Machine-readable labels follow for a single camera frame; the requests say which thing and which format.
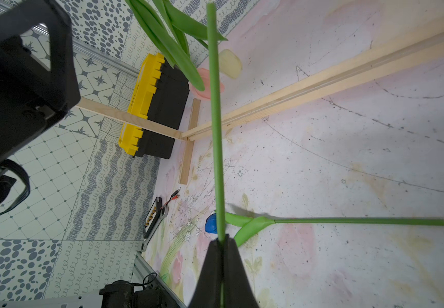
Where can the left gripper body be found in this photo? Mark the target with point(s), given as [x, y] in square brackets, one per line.
[33, 98]

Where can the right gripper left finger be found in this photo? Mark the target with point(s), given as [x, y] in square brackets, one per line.
[208, 289]

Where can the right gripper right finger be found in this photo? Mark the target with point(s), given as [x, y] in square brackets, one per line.
[237, 291]

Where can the blue tulip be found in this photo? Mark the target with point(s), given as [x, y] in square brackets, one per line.
[251, 226]

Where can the yellow tulip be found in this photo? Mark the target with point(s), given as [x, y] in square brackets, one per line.
[215, 106]

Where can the pink tulip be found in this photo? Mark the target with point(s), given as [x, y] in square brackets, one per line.
[154, 26]

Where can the white tulip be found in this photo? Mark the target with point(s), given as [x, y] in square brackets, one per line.
[181, 24]

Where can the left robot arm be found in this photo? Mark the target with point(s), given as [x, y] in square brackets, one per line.
[33, 97]

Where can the wooden clothes rack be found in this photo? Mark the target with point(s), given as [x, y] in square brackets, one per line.
[424, 44]

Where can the silver wrench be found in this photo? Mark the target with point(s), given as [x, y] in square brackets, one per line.
[152, 235]

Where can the yellow black toolbox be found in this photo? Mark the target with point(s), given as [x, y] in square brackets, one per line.
[160, 95]

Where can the floral table mat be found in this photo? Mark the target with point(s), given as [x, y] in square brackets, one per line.
[376, 150]

